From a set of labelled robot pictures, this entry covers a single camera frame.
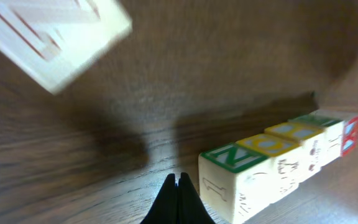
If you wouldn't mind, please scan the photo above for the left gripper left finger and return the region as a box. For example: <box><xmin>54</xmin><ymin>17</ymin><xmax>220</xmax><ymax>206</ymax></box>
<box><xmin>141</xmin><ymin>174</ymin><xmax>178</xmax><ymax>224</ymax></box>

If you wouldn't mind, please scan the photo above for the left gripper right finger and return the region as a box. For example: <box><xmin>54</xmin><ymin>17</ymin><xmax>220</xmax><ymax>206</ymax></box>
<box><xmin>177</xmin><ymin>172</ymin><xmax>215</xmax><ymax>224</ymax></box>

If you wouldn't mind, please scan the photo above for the block with green side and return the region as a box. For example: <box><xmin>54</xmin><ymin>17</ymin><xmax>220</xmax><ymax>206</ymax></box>
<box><xmin>198</xmin><ymin>143</ymin><xmax>274</xmax><ymax>223</ymax></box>

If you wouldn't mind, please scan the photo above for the block with C red side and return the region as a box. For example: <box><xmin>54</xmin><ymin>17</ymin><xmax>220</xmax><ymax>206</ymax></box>
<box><xmin>236</xmin><ymin>134</ymin><xmax>303</xmax><ymax>203</ymax></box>

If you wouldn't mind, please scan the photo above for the block with car picture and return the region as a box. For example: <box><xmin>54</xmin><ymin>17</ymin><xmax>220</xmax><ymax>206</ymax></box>
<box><xmin>264</xmin><ymin>122</ymin><xmax>324</xmax><ymax>182</ymax></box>

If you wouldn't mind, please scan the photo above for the block with red X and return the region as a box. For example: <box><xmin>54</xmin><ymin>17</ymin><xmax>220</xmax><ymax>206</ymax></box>
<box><xmin>311</xmin><ymin>109</ymin><xmax>358</xmax><ymax>157</ymax></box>

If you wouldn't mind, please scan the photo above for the block with N red side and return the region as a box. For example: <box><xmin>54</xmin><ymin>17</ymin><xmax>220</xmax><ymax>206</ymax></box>
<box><xmin>0</xmin><ymin>0</ymin><xmax>132</xmax><ymax>94</ymax></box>

